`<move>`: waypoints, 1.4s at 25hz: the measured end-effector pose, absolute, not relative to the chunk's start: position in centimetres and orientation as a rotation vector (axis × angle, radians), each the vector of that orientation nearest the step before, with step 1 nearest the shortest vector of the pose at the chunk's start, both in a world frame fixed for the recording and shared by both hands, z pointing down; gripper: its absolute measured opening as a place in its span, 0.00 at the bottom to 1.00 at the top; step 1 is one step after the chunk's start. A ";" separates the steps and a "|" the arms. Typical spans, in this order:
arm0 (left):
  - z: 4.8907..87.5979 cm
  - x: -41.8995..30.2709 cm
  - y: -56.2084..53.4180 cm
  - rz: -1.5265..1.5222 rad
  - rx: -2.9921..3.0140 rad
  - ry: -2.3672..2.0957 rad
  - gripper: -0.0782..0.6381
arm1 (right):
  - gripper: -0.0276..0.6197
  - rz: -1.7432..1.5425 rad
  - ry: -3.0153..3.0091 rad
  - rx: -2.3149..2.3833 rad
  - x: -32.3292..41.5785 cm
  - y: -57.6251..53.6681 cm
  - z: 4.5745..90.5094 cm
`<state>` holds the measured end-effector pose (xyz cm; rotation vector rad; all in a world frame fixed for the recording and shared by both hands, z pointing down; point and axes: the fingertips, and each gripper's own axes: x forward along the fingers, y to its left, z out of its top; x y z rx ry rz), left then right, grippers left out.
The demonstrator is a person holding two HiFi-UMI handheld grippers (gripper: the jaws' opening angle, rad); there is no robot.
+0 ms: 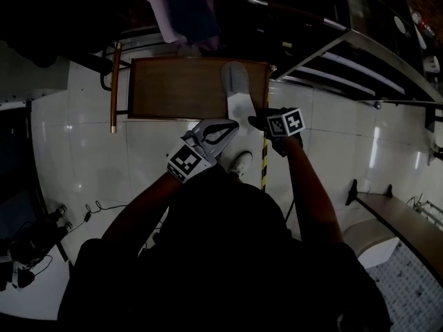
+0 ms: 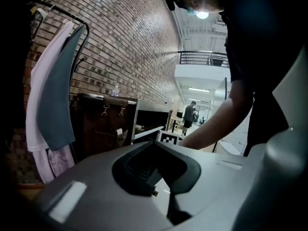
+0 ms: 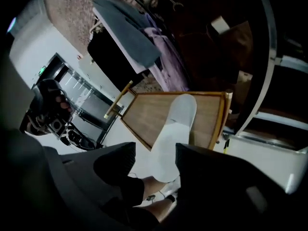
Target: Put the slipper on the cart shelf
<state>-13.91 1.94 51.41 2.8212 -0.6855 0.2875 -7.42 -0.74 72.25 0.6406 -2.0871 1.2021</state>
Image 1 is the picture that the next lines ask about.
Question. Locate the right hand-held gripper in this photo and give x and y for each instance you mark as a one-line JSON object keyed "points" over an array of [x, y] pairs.
{"points": [[285, 123]]}

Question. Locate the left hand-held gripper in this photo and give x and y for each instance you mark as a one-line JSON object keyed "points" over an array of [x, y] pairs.
{"points": [[188, 161]]}

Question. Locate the white grey slipper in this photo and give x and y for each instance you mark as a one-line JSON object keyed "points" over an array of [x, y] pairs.
{"points": [[237, 88]]}

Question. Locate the person's right forearm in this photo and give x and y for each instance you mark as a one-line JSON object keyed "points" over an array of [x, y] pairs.
{"points": [[311, 192]]}

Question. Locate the person's left forearm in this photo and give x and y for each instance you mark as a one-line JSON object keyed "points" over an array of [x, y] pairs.
{"points": [[145, 206]]}

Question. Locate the person's white shoe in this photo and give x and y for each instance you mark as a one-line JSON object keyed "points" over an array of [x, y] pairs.
{"points": [[241, 162]]}

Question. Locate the yellow black hazard tape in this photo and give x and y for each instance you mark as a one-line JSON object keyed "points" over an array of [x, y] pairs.
{"points": [[264, 157]]}

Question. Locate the person's black shirt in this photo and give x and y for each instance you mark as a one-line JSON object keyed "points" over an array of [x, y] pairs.
{"points": [[221, 261]]}

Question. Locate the hanging purple clothing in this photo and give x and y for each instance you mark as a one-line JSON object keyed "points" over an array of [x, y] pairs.
{"points": [[180, 9]]}

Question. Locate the white rounded base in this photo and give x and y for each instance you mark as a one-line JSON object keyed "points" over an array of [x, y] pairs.
{"points": [[375, 240]]}

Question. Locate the brown bench with black legs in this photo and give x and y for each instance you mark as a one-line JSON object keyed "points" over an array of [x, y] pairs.
{"points": [[401, 216]]}

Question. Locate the white round plate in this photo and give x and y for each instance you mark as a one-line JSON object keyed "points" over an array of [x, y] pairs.
{"points": [[400, 24]]}

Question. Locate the black wheeled equipment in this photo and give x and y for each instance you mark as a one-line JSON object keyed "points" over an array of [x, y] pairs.
{"points": [[31, 244]]}

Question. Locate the speckled floor mat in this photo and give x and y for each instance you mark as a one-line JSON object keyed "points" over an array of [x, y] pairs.
{"points": [[408, 296]]}

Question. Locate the curved metal rail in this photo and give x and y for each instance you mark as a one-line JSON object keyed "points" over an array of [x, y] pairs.
{"points": [[294, 10]]}

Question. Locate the black cart frame tube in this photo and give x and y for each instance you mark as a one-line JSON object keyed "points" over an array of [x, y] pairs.
{"points": [[104, 71]]}

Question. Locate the black metal bracket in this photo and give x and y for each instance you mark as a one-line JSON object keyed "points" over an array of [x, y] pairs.
{"points": [[433, 118]]}

